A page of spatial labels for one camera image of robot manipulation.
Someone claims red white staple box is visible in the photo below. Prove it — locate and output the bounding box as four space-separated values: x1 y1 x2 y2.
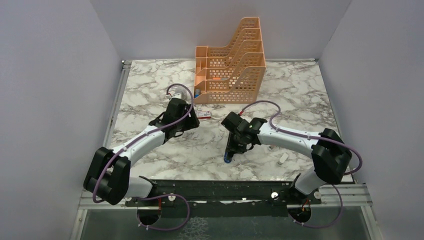
195 109 212 120

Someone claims pink white small stapler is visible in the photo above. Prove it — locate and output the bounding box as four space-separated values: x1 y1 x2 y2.
268 145 277 151

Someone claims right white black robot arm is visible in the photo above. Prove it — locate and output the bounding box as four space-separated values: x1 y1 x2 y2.
221 112 352 204

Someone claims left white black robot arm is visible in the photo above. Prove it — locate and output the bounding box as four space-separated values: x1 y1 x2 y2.
83 97 200 205

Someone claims blue item in organizer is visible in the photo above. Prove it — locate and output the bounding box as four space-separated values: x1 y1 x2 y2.
194 89 201 98

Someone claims orange plastic file organizer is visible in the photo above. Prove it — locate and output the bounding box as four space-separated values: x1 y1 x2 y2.
193 17 266 104

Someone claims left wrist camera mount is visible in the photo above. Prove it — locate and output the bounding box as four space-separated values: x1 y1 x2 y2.
166 88 187 101

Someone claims left aluminium side rail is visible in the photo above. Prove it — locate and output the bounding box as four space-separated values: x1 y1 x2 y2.
102 60 133 149

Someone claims aluminium front rail frame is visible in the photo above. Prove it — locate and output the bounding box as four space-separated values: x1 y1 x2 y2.
70 180 382 240

